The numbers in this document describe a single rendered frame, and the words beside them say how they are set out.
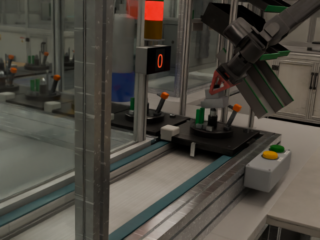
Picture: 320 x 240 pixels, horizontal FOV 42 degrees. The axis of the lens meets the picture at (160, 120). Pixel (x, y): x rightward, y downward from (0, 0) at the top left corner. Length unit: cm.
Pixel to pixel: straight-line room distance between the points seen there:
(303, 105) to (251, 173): 435
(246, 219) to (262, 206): 9
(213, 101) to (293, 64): 411
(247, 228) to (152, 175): 28
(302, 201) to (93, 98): 85
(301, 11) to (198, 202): 65
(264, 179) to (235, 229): 17
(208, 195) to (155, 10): 51
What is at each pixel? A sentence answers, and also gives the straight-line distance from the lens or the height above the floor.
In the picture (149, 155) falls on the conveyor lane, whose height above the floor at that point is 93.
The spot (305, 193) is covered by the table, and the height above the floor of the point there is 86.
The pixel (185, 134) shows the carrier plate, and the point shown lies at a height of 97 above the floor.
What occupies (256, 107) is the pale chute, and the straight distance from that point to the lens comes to 149.
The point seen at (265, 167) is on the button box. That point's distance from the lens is 111.
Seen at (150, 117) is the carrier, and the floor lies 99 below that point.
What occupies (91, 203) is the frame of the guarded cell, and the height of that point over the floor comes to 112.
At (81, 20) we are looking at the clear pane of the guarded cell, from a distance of 44.
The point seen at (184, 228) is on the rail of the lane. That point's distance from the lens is 84.
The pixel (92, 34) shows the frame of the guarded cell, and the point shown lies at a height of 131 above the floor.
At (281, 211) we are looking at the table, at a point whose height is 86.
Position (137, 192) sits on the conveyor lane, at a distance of 101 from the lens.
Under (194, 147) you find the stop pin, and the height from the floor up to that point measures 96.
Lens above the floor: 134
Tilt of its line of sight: 15 degrees down
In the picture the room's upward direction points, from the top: 3 degrees clockwise
